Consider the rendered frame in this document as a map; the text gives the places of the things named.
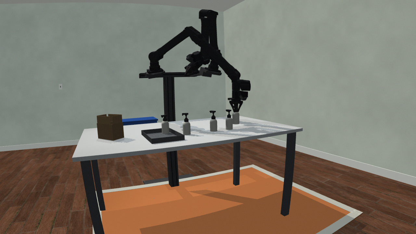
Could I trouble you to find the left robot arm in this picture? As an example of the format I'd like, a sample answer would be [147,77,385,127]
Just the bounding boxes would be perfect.
[186,9,222,73]

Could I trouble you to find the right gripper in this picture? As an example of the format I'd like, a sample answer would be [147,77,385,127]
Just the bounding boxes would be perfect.
[228,98,243,112]

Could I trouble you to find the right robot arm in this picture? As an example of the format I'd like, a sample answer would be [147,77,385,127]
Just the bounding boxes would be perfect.
[147,26,251,100]

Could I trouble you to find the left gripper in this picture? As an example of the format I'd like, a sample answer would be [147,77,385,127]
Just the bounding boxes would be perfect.
[185,65,199,76]

